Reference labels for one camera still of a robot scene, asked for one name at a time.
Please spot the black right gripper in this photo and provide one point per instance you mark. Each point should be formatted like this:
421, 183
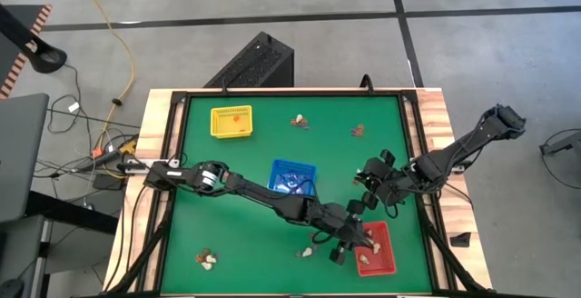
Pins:
392, 186

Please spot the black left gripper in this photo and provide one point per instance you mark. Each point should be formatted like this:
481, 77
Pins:
338, 227

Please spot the small brown piece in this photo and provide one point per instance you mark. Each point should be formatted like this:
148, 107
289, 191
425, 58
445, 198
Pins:
360, 128

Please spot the blue plastic basket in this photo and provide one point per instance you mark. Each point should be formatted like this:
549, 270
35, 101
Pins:
278, 170

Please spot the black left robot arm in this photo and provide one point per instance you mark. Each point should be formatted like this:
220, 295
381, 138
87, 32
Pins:
263, 193

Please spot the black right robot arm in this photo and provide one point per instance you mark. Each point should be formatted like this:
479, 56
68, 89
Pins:
454, 155

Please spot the red plastic basket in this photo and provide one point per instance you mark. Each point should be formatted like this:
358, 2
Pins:
383, 264

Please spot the black diagonal strut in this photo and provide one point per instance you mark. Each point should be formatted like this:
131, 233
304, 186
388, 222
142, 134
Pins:
145, 248
447, 248

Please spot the green table mat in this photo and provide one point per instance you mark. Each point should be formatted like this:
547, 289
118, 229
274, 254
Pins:
254, 252

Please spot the yellow plastic basket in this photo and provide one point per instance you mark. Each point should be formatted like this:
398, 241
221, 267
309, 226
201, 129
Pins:
227, 127

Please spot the black perforated computer case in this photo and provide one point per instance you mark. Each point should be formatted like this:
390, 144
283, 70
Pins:
254, 64

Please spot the grey stand leg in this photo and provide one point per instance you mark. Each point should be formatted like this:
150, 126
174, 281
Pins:
563, 146

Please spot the light wooden table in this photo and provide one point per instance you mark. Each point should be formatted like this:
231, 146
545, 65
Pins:
154, 116

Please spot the yellow connector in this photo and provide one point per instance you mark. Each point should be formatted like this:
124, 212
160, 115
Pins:
129, 146

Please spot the black power strip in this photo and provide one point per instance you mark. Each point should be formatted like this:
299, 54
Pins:
106, 158

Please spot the orange plug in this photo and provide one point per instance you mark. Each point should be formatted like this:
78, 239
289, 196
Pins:
96, 152

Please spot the grey desk panel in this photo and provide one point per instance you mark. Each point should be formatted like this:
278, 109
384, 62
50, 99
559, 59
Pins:
20, 152

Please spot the black frame hook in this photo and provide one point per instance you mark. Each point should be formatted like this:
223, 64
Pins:
367, 82

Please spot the small black bracket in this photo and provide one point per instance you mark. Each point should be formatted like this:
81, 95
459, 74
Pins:
460, 239

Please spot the black table frame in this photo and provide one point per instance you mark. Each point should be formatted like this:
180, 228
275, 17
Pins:
295, 92

